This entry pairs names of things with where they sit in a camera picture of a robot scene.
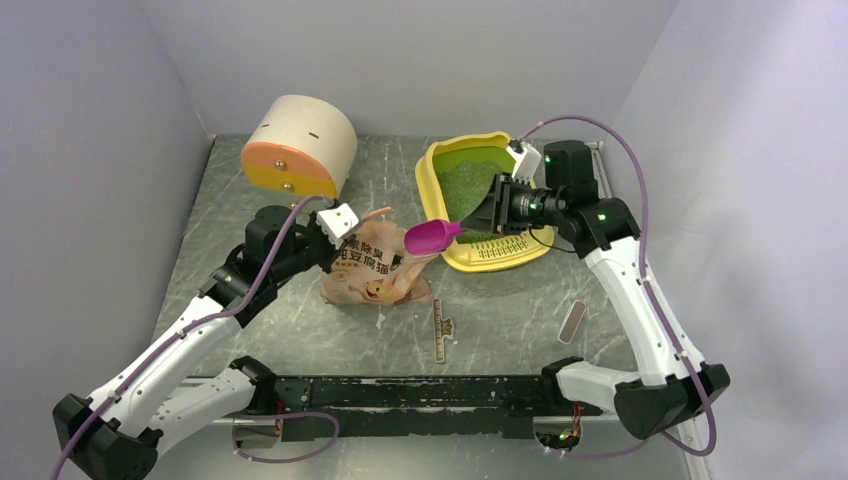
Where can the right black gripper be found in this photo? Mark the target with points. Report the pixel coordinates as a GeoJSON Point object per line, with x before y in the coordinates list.
{"type": "Point", "coordinates": [493, 213]}

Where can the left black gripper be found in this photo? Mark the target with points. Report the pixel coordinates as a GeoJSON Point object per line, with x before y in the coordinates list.
{"type": "Point", "coordinates": [331, 251]}

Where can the yellow green litter box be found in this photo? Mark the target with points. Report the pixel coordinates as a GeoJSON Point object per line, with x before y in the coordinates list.
{"type": "Point", "coordinates": [453, 177]}

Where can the magenta plastic scoop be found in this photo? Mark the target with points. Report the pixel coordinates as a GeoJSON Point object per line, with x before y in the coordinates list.
{"type": "Point", "coordinates": [431, 237]}

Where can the pink cat litter bag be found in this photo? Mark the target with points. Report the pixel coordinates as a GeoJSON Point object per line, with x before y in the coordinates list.
{"type": "Point", "coordinates": [375, 268]}

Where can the white orange cylindrical bin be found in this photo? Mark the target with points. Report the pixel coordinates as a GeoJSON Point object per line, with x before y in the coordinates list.
{"type": "Point", "coordinates": [303, 146]}

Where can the torn bag top strip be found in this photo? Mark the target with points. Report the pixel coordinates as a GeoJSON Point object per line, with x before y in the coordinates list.
{"type": "Point", "coordinates": [444, 329]}

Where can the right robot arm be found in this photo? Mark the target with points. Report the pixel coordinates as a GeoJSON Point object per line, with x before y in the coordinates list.
{"type": "Point", "coordinates": [556, 188]}

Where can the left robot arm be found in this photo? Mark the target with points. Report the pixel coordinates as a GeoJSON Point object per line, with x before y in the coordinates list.
{"type": "Point", "coordinates": [121, 428]}

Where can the small white grey clip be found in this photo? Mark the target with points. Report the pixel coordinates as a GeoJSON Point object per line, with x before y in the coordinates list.
{"type": "Point", "coordinates": [571, 322]}

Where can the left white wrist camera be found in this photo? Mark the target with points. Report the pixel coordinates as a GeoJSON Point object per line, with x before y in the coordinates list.
{"type": "Point", "coordinates": [338, 223]}

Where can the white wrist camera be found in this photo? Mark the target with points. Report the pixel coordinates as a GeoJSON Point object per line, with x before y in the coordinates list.
{"type": "Point", "coordinates": [526, 160]}
{"type": "Point", "coordinates": [338, 223]}

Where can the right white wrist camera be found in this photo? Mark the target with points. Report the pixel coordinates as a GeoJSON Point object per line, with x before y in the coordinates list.
{"type": "Point", "coordinates": [526, 160]}

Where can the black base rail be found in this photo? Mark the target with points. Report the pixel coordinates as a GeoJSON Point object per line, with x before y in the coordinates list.
{"type": "Point", "coordinates": [359, 406]}

